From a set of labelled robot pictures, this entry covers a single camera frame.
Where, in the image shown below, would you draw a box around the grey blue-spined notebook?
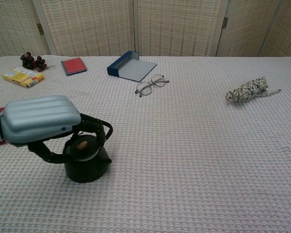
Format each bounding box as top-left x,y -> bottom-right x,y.
107,50 -> 158,83

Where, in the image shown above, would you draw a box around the woven folding screen panel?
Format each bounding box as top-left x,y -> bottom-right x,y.
32,0 -> 136,57
259,0 -> 291,58
0,0 -> 51,58
217,0 -> 281,57
133,0 -> 230,57

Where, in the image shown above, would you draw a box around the speckled rope bundle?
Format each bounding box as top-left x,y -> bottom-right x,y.
225,76 -> 282,105

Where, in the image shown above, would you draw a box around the thin metal frame glasses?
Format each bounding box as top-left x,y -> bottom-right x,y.
135,74 -> 170,98

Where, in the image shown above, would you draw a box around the black cast iron teapot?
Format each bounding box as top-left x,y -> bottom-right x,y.
62,120 -> 113,183

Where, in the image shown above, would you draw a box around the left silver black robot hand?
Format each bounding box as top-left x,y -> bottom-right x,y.
0,95 -> 106,164

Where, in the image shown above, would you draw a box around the small red grey notebook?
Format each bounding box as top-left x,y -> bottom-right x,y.
61,57 -> 88,76

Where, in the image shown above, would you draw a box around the black round disc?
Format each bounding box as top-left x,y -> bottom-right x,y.
69,135 -> 99,162

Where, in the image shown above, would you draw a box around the dark red grape bunch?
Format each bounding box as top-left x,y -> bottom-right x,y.
20,51 -> 56,71

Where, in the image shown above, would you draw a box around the pale waffle weave tablecloth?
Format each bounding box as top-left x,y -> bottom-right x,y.
0,55 -> 291,233

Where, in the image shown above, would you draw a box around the yellow snack box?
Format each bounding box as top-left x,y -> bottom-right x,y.
0,67 -> 45,88

